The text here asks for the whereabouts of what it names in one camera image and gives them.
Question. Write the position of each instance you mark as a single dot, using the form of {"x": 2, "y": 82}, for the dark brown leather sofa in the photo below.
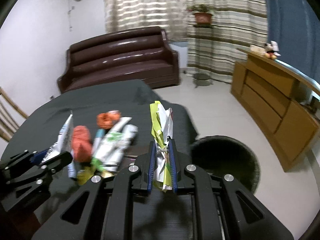
{"x": 138, "y": 53}

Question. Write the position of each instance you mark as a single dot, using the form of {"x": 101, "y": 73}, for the black woven trash basket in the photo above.
{"x": 220, "y": 155}

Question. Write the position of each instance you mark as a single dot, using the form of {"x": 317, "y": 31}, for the potted green plant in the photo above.
{"x": 203, "y": 13}

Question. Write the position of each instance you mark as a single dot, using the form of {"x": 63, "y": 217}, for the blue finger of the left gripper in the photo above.
{"x": 38, "y": 157}

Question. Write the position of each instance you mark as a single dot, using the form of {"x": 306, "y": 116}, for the beige box on cabinet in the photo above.
{"x": 257, "y": 50}

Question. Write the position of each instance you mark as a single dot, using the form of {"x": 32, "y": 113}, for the yellow white paper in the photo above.
{"x": 161, "y": 130}

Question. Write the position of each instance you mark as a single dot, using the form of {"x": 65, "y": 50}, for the mickey mouse plush toy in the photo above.
{"x": 272, "y": 50}

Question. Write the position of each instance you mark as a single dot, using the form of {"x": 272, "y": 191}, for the large red plastic bag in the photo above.
{"x": 81, "y": 144}

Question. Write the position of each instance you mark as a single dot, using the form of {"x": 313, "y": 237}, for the dark grey tablecloth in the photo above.
{"x": 94, "y": 108}

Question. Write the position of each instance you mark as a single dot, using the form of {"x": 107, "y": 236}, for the dark green yellow tube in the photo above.
{"x": 85, "y": 174}

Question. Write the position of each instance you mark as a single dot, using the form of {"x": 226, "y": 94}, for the black cigarette carton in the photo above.
{"x": 135, "y": 151}

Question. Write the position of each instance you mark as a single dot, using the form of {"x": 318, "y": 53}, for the light blue tube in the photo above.
{"x": 98, "y": 137}

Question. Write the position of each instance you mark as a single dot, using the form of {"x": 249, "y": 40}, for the small orange plastic bag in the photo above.
{"x": 109, "y": 119}

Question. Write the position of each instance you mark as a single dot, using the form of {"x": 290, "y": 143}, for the wooden chair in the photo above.
{"x": 9, "y": 125}

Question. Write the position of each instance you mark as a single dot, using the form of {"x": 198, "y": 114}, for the beige patterned curtain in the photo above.
{"x": 170, "y": 15}

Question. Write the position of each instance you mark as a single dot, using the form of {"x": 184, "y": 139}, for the wooden sideboard cabinet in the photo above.
{"x": 281, "y": 100}

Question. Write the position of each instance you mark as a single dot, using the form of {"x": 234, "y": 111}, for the blue curtain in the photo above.
{"x": 295, "y": 27}

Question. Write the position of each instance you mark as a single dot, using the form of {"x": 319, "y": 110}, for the white blue printed wrapper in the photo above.
{"x": 63, "y": 142}

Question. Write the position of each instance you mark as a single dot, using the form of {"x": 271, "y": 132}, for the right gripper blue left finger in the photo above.
{"x": 151, "y": 165}

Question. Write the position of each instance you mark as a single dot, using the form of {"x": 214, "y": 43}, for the green white tissue packet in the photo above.
{"x": 108, "y": 156}

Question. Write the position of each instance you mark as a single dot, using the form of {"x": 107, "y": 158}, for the striped curtain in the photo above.
{"x": 236, "y": 24}

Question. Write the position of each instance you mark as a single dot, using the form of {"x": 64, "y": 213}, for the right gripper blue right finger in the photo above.
{"x": 173, "y": 171}

